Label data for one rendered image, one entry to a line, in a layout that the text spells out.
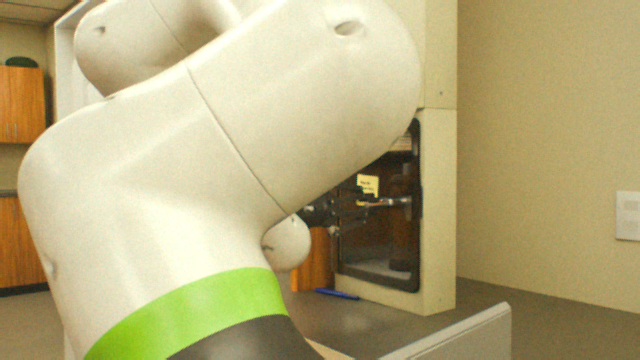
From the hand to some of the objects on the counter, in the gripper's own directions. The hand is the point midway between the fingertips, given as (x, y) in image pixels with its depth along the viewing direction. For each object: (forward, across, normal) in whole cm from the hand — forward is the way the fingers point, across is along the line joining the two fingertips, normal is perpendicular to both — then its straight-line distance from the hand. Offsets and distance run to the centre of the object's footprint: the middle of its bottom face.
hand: (374, 204), depth 132 cm
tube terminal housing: (+18, -24, +9) cm, 31 cm away
